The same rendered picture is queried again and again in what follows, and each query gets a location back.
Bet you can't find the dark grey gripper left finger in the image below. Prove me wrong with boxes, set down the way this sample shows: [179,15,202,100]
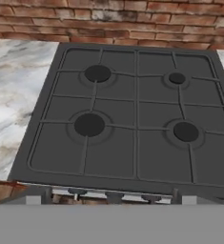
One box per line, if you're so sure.
[3,186,53,206]

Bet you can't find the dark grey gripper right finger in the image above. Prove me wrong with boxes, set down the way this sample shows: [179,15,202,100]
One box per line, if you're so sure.
[170,187,224,206]

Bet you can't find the dark grey hob knob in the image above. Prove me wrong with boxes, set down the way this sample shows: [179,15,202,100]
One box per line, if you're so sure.
[67,187,89,200]
[104,191,126,205]
[140,193,162,205]

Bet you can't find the dark grey gas hob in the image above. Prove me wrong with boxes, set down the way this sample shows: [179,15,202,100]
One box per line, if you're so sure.
[7,42,224,201]

